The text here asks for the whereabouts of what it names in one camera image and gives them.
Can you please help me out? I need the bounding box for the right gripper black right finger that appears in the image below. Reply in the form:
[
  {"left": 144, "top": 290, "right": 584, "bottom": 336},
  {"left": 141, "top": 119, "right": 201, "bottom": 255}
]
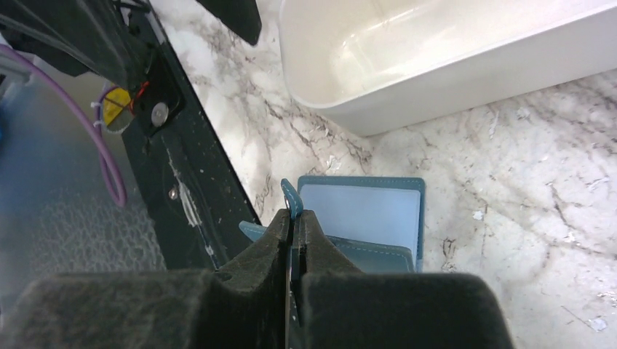
[{"left": 294, "top": 210, "right": 513, "bottom": 348}]

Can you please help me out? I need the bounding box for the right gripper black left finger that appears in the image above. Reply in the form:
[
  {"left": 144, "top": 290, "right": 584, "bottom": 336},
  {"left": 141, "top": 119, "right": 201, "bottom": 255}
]
[{"left": 1, "top": 209, "right": 291, "bottom": 348}]

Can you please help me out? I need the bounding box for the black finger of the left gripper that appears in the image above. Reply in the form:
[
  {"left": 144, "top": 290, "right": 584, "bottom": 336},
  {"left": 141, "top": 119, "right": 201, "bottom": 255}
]
[{"left": 197, "top": 0, "right": 262, "bottom": 46}]

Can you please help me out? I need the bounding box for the blue leather card holder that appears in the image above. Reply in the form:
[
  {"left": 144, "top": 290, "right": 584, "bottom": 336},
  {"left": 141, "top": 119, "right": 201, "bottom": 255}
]
[{"left": 239, "top": 175, "right": 426, "bottom": 276}]

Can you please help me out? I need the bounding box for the white oblong plastic tray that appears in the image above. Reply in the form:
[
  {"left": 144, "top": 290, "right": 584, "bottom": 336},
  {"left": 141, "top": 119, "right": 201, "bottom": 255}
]
[{"left": 278, "top": 1, "right": 616, "bottom": 136}]

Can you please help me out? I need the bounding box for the black front mounting rail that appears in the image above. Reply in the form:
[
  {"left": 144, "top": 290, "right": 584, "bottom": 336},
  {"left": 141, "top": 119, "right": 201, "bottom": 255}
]
[{"left": 114, "top": 1, "right": 258, "bottom": 270}]

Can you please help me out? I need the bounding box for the purple cable loop below rail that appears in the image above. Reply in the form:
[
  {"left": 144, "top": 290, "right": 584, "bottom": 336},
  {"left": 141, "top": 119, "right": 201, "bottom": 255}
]
[{"left": 0, "top": 44, "right": 128, "bottom": 209}]

